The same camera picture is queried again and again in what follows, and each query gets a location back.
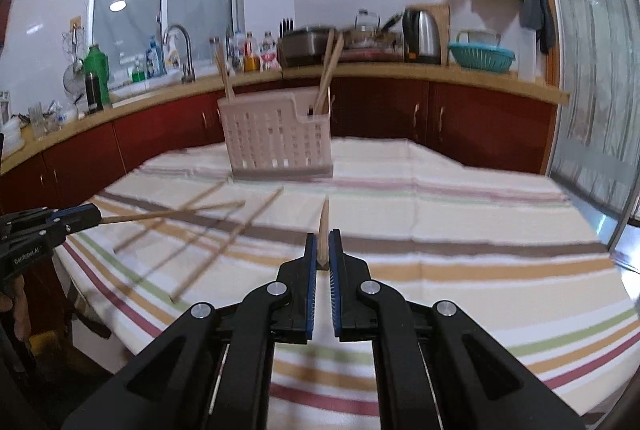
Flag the chrome kitchen faucet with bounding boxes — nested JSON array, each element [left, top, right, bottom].
[[163, 24, 195, 83]]

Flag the person's left hand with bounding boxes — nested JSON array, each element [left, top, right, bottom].
[[1, 275, 32, 342]]

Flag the white porcelain bowl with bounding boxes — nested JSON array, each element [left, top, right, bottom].
[[54, 105, 79, 126]]

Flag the black thermos bottle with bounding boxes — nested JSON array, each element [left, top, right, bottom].
[[85, 72, 103, 115]]

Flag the hanging strainer ladle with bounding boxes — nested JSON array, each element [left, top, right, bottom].
[[62, 23, 85, 104]]

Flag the pink perforated utensil holder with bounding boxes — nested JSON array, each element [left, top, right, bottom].
[[218, 86, 333, 181]]

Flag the green thermos jug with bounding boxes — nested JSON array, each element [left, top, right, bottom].
[[84, 43, 111, 106]]

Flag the blue detergent bottle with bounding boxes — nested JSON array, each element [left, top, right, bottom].
[[145, 36, 165, 79]]

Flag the striped tablecloth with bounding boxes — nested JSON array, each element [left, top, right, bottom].
[[58, 140, 639, 414]]

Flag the white spray cleaner bottle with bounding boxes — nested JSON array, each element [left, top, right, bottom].
[[165, 31, 181, 72]]

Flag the chopsticks in holder left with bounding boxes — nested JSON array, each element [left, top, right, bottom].
[[213, 38, 234, 100]]

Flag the chopsticks in holder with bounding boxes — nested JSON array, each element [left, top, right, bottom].
[[312, 32, 344, 115], [213, 38, 234, 100]]

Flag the orange oil bottle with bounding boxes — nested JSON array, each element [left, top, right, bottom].
[[242, 31, 262, 72]]

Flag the red induction cooker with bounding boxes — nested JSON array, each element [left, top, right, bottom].
[[340, 48, 405, 63]]

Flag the grey rice cooker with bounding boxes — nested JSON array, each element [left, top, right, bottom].
[[278, 26, 334, 68]]

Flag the chopsticks in holder right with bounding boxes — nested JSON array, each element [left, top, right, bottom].
[[312, 32, 344, 115]]

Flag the red lower cabinets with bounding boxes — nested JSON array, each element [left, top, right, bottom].
[[1, 76, 558, 213]]

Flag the knife block with knives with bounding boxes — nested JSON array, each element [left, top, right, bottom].
[[279, 18, 295, 38]]

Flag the steel wok with lid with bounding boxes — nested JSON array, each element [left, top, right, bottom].
[[342, 8, 402, 50]]

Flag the stainless electric kettle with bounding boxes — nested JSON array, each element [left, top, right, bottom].
[[401, 8, 442, 65]]

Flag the wooden countertop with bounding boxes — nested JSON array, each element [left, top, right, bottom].
[[1, 63, 570, 173]]

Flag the teal plastic colander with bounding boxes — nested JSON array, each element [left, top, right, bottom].
[[448, 41, 515, 74]]

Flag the wooden cutting board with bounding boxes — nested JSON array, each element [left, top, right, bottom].
[[407, 3, 450, 67]]

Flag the dark hanging cloth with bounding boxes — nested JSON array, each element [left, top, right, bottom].
[[520, 0, 556, 55]]

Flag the frosted glass door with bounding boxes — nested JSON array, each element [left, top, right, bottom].
[[549, 0, 639, 250]]

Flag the white green-handled pitcher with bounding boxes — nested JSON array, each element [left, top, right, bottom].
[[456, 29, 501, 46]]

